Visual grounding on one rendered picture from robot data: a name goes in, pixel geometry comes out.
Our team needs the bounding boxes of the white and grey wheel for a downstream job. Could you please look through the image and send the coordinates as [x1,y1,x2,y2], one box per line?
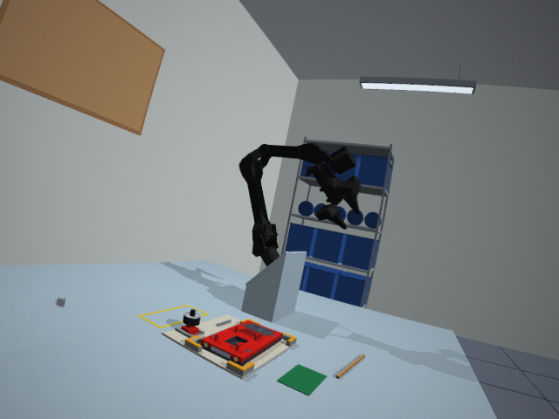
[183,313,200,326]

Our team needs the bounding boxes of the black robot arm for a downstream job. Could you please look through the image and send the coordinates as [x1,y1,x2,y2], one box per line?
[238,143,361,266]

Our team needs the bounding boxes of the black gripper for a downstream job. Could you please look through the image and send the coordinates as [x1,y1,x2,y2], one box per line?
[316,176,359,230]

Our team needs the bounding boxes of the green flat square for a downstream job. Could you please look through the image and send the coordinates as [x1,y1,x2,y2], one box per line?
[277,364,327,395]

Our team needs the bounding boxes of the tan wooden stick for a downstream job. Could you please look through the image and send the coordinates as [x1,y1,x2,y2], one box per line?
[335,354,365,379]

